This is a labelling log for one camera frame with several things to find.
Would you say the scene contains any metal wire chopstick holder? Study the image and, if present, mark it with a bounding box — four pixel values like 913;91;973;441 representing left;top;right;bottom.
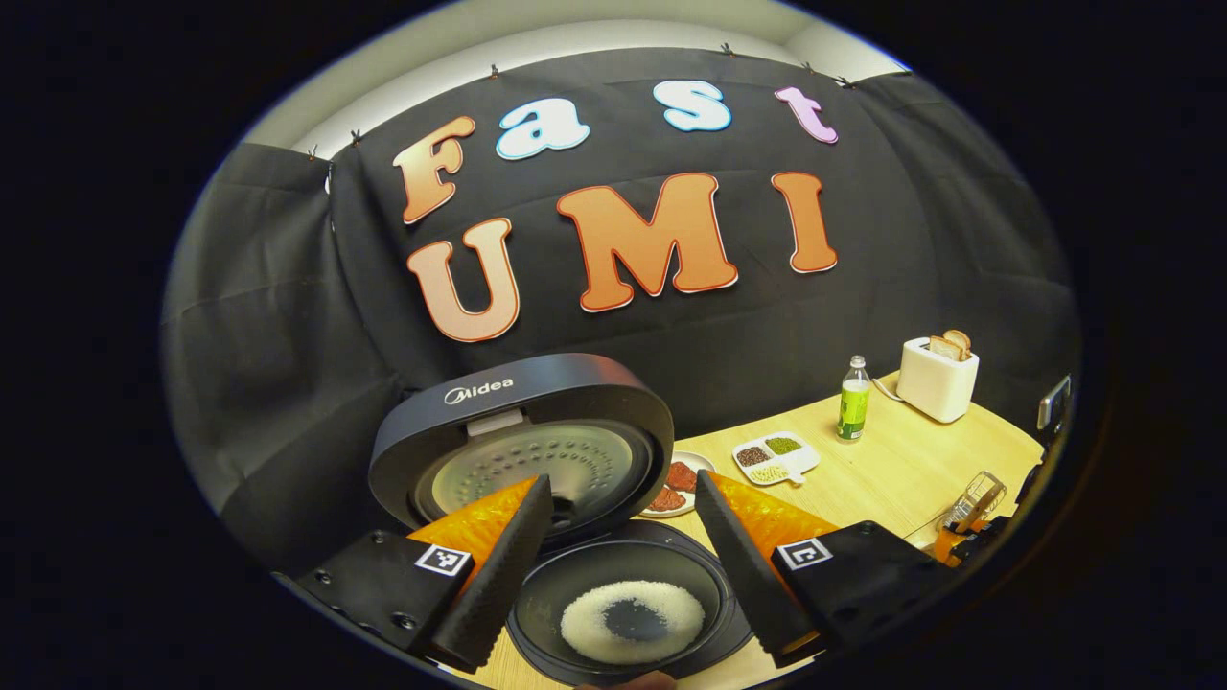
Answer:
938;471;1007;534

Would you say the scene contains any round white plate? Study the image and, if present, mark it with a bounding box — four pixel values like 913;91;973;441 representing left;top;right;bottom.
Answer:
637;451;717;519

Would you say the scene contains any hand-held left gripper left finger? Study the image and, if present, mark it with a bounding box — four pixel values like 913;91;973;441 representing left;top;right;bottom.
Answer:
288;474;555;674

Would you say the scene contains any white rice heap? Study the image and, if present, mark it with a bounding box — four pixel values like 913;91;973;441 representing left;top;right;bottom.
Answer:
560;581;706;666

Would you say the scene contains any white divided grain dish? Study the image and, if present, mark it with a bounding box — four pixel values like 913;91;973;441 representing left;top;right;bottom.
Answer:
732;431;822;487

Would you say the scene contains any grey wall plate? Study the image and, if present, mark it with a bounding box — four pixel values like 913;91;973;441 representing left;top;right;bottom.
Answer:
1037;376;1073;430

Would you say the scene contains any white toaster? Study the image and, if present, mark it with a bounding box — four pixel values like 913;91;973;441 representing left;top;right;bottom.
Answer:
896;336;981;424

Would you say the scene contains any dark grey rice cooker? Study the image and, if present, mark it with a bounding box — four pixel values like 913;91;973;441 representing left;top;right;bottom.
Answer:
369;353;753;687

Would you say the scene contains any green drink bottle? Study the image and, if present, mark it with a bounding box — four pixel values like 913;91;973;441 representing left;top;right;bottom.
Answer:
837;356;872;443

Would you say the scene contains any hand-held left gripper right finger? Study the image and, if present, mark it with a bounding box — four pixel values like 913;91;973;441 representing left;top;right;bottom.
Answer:
693;470;964;670

